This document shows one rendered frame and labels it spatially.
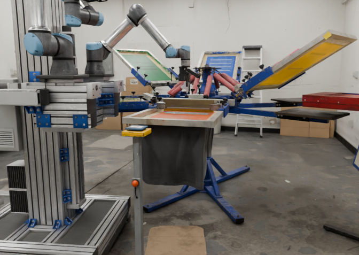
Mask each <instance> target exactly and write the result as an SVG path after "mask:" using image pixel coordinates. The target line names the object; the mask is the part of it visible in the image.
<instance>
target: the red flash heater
mask: <svg viewBox="0 0 359 255"><path fill-rule="evenodd" d="M342 93H346V92H318V93H313V94H305V95H302V101H303V107H315V108H323V109H335V110H348V111H359V95H353V94H342Z"/></svg>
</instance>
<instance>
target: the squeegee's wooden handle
mask: <svg viewBox="0 0 359 255"><path fill-rule="evenodd" d="M163 102H164V103H165V104H166V108H167V107H194V108H209V109H210V105H211V104H214V100H213V99H172V98H164V99H163Z"/></svg>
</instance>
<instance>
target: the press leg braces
mask: <svg viewBox="0 0 359 255"><path fill-rule="evenodd" d="M212 165H213V166H214V167H215V168H216V169H217V170H218V171H219V172H220V173H221V175H219V176H221V177H226V176H228V175H229V174H227V173H226V172H225V171H224V170H223V169H222V168H221V167H220V166H219V165H218V163H217V162H216V161H215V160H214V159H213V162H212V164H211V162H210V159H208V160H207V168H208V171H209V175H210V179H211V181H212V185H213V189H214V192H215V193H212V194H213V195H214V196H215V197H216V198H221V197H222V196H221V195H220V192H219V189H218V186H217V182H216V178H215V175H214V171H213V168H212ZM188 187H189V186H187V185H184V186H183V187H182V189H181V190H180V191H178V192H177V193H179V194H184V193H187V192H189V191H188V190H187V189H188Z"/></svg>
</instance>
